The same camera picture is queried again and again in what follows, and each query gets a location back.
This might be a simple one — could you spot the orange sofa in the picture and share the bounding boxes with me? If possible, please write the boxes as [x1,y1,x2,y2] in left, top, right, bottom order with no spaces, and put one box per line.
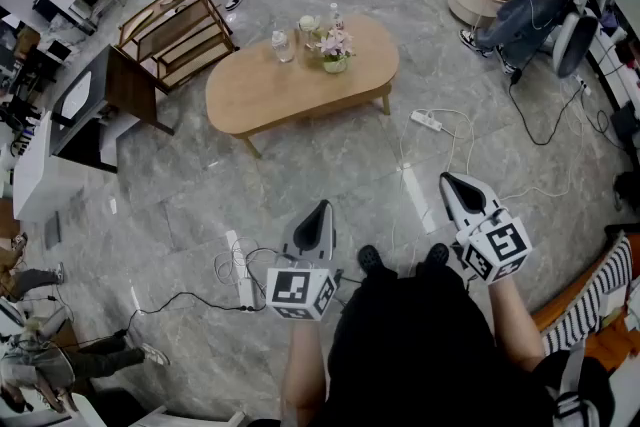
[531,223,640,372]

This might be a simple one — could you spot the person's left forearm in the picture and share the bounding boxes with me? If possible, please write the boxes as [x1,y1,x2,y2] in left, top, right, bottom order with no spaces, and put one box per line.
[281,314,330,427]

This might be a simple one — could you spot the wooden coffee table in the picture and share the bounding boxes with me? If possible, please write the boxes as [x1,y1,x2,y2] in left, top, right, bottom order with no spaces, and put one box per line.
[204,13,401,160]

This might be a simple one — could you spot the person's right forearm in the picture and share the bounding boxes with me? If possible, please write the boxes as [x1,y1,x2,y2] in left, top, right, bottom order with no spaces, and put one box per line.
[487,277,546,374]

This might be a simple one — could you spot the white low cabinet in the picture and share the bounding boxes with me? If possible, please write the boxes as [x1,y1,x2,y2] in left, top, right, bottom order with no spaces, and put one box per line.
[69,389,247,427]

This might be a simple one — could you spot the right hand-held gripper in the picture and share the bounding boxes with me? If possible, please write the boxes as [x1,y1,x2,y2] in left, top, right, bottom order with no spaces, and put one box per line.
[439,172,534,286]

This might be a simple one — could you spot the person's black shirt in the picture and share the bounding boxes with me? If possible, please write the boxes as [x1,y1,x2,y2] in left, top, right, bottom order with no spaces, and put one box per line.
[309,264,617,427]

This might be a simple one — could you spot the small white power strip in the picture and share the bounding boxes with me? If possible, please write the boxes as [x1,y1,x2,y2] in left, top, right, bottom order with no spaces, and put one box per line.
[237,275,257,310]

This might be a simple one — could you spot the clear glass jar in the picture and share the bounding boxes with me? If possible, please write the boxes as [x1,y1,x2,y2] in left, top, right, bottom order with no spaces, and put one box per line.
[271,29,297,64]

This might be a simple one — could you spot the thin black floor cable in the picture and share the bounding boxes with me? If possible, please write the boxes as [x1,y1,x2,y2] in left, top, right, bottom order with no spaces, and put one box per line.
[130,290,269,317]

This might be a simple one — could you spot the person's black shoe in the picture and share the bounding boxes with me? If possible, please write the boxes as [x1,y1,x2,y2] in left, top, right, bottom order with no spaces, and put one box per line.
[357,244,385,274]
[424,242,451,267]

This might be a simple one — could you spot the person's right black shoe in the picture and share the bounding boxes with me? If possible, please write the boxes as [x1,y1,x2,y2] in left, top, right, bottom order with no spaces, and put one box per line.
[424,242,451,267]

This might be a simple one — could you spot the glass vase with white flower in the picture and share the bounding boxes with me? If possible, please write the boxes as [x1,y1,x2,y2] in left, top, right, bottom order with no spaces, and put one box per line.
[298,14,322,51]

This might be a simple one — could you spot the thick black floor cable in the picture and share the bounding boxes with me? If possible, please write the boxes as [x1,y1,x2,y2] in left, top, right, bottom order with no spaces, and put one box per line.
[508,68,627,152]

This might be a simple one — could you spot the pink flowers in green pot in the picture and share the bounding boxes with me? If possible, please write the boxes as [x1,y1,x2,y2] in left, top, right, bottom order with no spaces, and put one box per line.
[314,27,357,75]

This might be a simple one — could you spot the coiled white cable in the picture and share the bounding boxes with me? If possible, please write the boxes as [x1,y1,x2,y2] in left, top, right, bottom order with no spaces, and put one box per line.
[213,236,281,287]

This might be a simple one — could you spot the white grey chair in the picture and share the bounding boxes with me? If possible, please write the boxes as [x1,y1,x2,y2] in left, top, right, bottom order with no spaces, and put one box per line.
[551,0,600,79]

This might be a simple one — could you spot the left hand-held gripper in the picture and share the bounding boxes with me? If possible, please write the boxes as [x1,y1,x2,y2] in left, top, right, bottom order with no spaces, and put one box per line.
[265,200,344,322]

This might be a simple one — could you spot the dark wooden table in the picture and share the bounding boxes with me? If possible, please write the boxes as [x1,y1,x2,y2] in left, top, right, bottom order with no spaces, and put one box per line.
[48,43,176,174]

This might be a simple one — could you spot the white power strip cable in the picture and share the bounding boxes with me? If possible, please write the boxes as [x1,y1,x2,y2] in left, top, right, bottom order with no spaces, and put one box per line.
[389,107,587,262]

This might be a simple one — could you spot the white box cabinet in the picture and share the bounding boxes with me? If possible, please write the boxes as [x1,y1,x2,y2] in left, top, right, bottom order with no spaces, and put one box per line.
[11,111,87,222]

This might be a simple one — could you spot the black white striped cushion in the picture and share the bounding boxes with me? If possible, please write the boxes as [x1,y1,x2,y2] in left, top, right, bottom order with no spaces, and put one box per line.
[541,234,634,357]

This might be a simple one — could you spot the long white power strip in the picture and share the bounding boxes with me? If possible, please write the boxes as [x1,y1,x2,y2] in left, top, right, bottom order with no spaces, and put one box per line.
[410,109,444,133]

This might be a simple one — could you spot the person's left black shoe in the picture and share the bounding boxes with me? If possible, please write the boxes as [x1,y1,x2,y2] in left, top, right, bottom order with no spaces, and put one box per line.
[357,244,385,274]

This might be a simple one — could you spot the clear bottle with red label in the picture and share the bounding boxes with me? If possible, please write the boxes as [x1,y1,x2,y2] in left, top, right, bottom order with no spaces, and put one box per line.
[327,2,346,31]

